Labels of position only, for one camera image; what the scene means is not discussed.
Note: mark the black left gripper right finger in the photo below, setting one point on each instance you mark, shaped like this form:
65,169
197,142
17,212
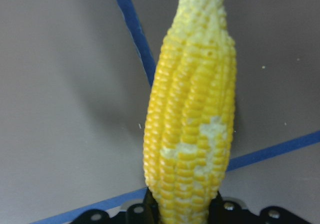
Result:
225,209

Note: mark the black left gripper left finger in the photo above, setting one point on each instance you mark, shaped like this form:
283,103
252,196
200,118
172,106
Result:
143,212

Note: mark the yellow corn cob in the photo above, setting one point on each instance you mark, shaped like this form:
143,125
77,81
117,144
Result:
189,123

